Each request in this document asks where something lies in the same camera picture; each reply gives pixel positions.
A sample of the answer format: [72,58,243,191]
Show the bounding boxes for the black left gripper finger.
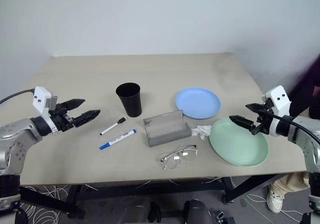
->
[63,98,86,111]
[73,109,101,128]

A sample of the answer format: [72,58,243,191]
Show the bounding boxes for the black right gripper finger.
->
[228,115,256,132]
[245,103,263,114]

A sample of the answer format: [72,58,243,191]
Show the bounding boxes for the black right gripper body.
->
[251,101,274,136]

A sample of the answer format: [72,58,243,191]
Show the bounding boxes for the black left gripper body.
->
[48,103,76,132]

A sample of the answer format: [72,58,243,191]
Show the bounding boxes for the light green plate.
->
[208,117,270,167]

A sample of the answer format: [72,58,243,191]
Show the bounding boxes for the white marker black cap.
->
[99,117,128,136]

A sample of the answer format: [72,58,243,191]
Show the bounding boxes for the white marker blue cap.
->
[99,128,137,151]

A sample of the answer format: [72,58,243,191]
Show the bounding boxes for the white tissue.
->
[191,125,212,141]

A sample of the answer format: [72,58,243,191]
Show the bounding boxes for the thin metal frame glasses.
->
[160,144,200,171]

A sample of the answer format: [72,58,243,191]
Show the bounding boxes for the grey sponge block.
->
[143,110,192,148]

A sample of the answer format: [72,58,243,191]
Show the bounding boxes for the black plastic cup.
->
[115,82,143,118]

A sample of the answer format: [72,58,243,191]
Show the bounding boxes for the light blue plate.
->
[174,87,222,120]

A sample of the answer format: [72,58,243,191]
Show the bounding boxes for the person in dark jacket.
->
[287,55,320,120]

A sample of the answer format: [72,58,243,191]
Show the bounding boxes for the beige trouser leg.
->
[271,171,311,192]

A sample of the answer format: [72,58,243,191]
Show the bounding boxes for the white sneaker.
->
[266,184,286,214]

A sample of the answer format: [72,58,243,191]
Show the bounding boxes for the small black floor box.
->
[216,211,236,224]

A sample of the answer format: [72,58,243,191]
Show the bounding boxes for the dark rounded shape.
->
[183,199,213,224]

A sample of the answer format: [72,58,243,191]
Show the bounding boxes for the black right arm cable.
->
[259,109,320,147]

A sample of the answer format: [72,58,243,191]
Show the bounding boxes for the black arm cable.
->
[0,89,35,105]
[259,109,320,147]

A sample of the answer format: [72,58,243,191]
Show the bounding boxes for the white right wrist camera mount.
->
[261,85,293,137]

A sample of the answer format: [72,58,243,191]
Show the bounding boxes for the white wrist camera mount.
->
[261,85,293,137]
[32,86,60,134]

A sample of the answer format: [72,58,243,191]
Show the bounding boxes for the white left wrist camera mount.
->
[32,86,60,134]

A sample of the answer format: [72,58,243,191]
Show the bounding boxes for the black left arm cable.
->
[0,89,35,105]

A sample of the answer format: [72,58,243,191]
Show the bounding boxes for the white floor cables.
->
[239,184,311,217]
[19,184,70,224]

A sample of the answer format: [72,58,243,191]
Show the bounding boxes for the black table frame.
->
[18,174,283,217]

